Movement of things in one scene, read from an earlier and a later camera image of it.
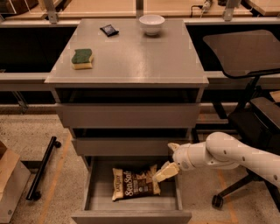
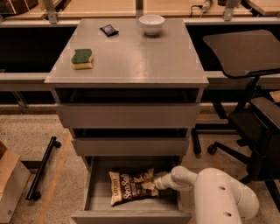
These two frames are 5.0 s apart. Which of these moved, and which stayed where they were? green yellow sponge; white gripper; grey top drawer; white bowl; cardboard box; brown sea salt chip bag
Moved: white gripper; brown sea salt chip bag
Stayed: green yellow sponge; grey top drawer; white bowl; cardboard box
